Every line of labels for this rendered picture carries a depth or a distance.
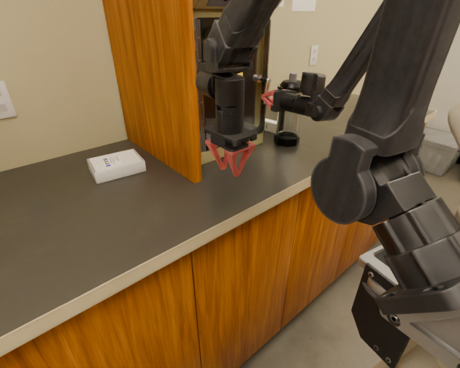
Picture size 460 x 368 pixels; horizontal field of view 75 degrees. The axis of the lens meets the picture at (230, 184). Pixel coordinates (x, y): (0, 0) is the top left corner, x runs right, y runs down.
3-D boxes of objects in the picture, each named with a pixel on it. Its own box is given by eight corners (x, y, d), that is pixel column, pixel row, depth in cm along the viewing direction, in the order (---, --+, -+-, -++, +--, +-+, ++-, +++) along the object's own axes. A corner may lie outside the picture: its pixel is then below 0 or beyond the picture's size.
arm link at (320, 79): (317, 119, 84) (336, 117, 89) (326, 76, 79) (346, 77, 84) (287, 110, 93) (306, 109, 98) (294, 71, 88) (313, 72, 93)
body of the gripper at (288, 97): (272, 90, 95) (290, 94, 90) (292, 90, 101) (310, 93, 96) (269, 111, 97) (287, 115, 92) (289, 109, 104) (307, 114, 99)
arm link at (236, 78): (223, 75, 52) (250, 72, 55) (206, 69, 57) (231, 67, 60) (223, 114, 56) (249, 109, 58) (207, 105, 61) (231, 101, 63)
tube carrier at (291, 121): (269, 136, 125) (273, 82, 114) (293, 133, 127) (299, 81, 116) (280, 145, 116) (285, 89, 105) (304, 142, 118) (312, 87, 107)
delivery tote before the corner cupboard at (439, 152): (382, 158, 326) (390, 130, 309) (400, 148, 348) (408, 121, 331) (443, 179, 286) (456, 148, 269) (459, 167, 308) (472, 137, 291)
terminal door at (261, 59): (200, 152, 101) (193, 17, 81) (263, 131, 118) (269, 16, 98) (201, 152, 100) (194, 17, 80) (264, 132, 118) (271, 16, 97)
